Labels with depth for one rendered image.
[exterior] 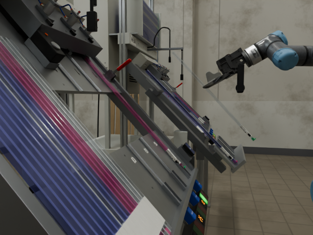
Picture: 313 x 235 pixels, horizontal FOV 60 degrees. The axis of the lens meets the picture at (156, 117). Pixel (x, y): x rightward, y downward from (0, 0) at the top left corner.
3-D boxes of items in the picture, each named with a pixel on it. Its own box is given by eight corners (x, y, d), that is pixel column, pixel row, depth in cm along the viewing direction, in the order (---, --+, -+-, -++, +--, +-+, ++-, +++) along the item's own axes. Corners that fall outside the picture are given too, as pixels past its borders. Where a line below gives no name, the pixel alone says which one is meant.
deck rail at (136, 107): (183, 180, 97) (196, 169, 96) (183, 182, 95) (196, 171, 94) (59, 38, 104) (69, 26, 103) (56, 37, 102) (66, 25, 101)
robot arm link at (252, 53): (261, 61, 113) (263, 58, 105) (250, 67, 114) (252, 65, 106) (251, 46, 113) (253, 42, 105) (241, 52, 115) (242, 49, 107)
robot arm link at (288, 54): (312, 51, 94) (296, 40, 103) (282, 51, 93) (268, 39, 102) (303, 72, 99) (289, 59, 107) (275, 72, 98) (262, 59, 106)
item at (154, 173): (186, 175, 95) (193, 169, 94) (115, 340, 31) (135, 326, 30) (150, 134, 97) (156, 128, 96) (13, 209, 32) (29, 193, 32)
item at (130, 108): (182, 169, 87) (185, 166, 87) (181, 170, 86) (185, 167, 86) (82, 56, 92) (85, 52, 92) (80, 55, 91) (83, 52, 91)
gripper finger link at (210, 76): (197, 78, 116) (216, 66, 114) (204, 90, 115) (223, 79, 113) (196, 77, 113) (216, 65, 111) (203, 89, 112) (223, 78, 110)
